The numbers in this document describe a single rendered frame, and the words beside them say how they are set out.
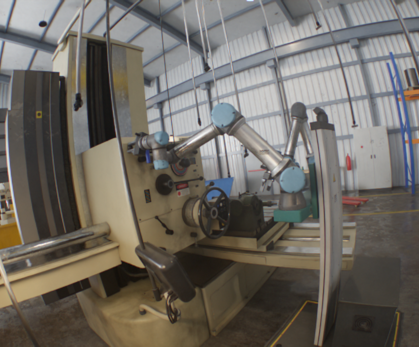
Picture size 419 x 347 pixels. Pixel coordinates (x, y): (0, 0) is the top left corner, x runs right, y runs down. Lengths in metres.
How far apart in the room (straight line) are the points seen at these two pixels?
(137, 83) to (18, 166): 1.43
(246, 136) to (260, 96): 8.62
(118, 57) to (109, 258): 1.88
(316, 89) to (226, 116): 8.07
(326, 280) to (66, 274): 1.57
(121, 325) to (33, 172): 1.32
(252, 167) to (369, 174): 4.69
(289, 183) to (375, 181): 7.24
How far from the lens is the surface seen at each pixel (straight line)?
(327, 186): 1.22
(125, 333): 1.95
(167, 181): 1.50
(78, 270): 1.62
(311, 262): 2.11
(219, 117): 1.02
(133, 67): 2.55
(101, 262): 1.68
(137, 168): 1.45
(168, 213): 1.61
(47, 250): 1.59
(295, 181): 1.00
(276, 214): 1.19
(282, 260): 2.18
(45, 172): 1.89
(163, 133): 1.15
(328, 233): 1.29
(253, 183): 9.66
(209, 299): 2.20
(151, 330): 1.87
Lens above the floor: 1.64
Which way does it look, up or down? 3 degrees down
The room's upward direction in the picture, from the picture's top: 8 degrees counter-clockwise
